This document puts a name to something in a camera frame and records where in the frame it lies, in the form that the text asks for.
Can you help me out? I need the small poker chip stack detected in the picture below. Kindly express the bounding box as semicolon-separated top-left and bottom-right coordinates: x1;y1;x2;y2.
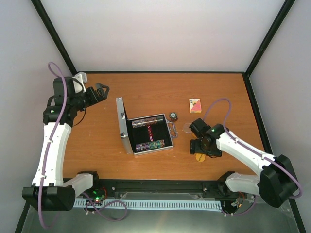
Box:
169;112;178;122

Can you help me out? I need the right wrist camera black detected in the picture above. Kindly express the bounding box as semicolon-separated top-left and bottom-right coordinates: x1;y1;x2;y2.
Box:
189;118;211;138

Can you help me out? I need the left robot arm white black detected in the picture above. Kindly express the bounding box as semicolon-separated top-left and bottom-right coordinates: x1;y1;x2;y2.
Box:
22;75;109;211

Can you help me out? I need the poker chip row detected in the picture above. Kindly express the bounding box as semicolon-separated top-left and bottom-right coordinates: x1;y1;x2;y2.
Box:
131;116;164;128
136;139;165;152

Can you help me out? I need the red playing card box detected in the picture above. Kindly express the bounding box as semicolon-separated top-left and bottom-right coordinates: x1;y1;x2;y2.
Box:
189;99;202;113

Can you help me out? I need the upper poker chip row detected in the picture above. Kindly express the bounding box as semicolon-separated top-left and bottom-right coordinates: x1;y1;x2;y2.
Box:
131;116;164;128

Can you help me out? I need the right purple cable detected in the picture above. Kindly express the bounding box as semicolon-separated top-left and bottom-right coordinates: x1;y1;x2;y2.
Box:
203;98;303;216

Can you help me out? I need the clear round acrylic disc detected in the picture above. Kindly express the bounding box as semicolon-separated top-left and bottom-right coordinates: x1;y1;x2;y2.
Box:
183;122;192;133

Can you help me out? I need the lower poker chip row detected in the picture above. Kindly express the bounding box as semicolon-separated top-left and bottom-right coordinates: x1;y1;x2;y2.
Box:
136;139;165;152

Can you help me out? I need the yellow round dealer button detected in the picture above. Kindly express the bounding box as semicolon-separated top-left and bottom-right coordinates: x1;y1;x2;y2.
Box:
195;154;206;162

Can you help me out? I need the left black frame post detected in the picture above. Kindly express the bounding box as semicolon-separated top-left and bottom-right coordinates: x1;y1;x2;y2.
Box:
31;0;78;75

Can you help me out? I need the black table edge frame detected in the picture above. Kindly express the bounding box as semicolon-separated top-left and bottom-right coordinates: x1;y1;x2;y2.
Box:
63;72;271;180

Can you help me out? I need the light blue cable duct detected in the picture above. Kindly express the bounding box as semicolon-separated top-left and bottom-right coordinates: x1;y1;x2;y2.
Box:
73;198;222;212

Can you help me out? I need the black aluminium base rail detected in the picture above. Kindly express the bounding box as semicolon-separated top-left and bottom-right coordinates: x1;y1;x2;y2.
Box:
94;179;291;200

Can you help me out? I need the right black frame post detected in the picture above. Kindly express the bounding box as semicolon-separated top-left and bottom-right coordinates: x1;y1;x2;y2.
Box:
244;0;295;80

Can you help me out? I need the black frame post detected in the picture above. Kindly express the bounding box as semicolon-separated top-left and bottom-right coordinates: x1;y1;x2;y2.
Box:
244;0;295;80
31;0;78;75

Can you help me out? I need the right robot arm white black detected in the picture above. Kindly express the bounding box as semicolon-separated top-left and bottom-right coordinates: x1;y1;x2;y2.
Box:
189;118;298;208

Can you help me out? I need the red dice row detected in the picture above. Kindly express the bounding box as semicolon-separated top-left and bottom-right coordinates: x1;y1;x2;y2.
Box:
147;125;154;142

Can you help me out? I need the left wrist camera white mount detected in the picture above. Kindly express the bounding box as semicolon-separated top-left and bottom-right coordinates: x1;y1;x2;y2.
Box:
72;72;88;94

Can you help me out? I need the green led circuit board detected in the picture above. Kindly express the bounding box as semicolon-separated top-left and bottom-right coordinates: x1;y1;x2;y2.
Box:
92;187;107;202

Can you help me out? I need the aluminium poker case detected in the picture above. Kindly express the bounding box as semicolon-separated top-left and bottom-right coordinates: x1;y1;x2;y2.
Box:
116;97;177;156

